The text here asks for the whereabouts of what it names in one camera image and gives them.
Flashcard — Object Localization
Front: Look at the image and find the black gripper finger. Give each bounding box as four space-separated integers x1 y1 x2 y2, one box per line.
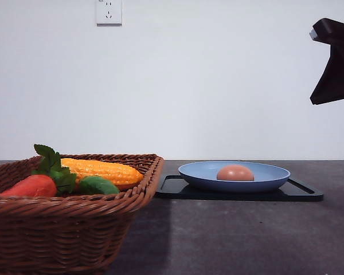
309 18 344 105

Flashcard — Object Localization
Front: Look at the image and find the brown egg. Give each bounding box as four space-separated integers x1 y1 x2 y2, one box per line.
217 164 254 181

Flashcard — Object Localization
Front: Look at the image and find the blue plate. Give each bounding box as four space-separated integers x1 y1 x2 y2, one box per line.
178 161 290 193

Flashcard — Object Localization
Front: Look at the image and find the brown wicker basket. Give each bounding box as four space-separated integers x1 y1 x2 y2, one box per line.
0 154 164 275

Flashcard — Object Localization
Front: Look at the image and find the orange toy carrot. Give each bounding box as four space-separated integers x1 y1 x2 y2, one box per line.
0 144 77 197

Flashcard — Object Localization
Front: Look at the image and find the yellow toy corn cob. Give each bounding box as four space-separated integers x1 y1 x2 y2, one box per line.
61 158 144 186

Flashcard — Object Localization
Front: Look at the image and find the green toy cucumber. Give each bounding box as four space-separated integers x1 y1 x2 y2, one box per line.
79 176 119 194

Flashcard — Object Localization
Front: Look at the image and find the black rectangular tray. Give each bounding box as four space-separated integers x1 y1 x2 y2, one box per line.
155 175 324 201

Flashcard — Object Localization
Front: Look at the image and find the white wall socket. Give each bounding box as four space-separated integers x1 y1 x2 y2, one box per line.
96 0 123 27

